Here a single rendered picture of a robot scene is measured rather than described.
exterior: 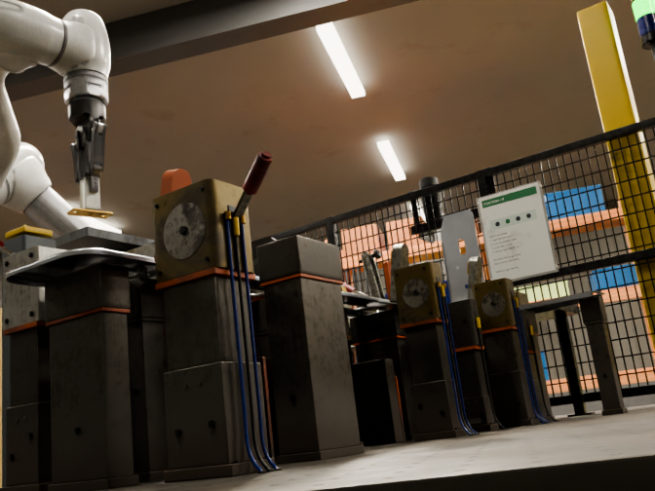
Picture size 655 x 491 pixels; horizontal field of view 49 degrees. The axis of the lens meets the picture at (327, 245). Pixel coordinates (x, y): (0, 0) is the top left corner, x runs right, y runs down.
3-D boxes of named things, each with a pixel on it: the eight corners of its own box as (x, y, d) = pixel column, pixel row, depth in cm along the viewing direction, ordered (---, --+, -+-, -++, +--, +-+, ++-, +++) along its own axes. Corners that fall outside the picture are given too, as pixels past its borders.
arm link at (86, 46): (93, 96, 160) (37, 78, 150) (91, 34, 164) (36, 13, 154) (122, 78, 154) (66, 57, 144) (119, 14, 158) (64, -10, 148)
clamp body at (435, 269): (470, 437, 134) (441, 257, 143) (413, 443, 140) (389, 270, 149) (483, 435, 139) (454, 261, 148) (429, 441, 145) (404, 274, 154)
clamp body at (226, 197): (250, 478, 79) (224, 169, 88) (162, 486, 86) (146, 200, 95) (296, 471, 86) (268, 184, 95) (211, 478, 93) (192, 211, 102)
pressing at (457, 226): (490, 319, 208) (471, 207, 217) (454, 325, 214) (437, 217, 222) (491, 319, 208) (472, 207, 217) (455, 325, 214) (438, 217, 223)
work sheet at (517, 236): (558, 271, 227) (540, 179, 235) (491, 285, 239) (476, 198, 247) (559, 272, 229) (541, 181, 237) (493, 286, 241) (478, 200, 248)
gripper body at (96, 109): (61, 109, 152) (62, 149, 150) (77, 93, 146) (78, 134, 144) (95, 116, 157) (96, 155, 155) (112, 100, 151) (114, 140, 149)
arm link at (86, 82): (73, 65, 147) (74, 92, 145) (115, 76, 153) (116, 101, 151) (57, 84, 153) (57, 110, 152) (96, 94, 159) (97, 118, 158)
